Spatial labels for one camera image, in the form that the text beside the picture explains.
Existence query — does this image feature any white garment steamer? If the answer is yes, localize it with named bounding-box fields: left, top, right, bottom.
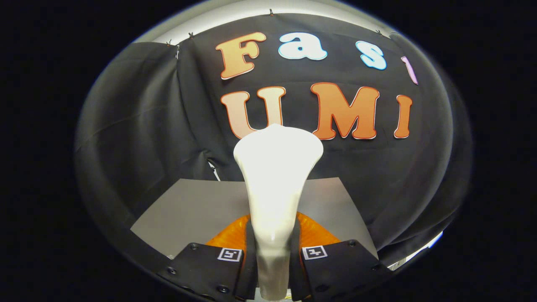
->
left=233, top=123, right=324, bottom=301

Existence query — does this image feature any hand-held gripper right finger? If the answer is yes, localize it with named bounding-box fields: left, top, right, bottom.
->
left=289, top=212, right=395, bottom=302

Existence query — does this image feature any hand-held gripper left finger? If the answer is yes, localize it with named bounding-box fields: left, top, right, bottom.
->
left=157, top=214, right=257, bottom=302

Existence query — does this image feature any row of black cloth clips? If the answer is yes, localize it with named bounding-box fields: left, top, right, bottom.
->
left=166, top=8, right=383, bottom=47

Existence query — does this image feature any grey drawer cabinet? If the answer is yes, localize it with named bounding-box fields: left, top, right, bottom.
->
left=130, top=177, right=379, bottom=260

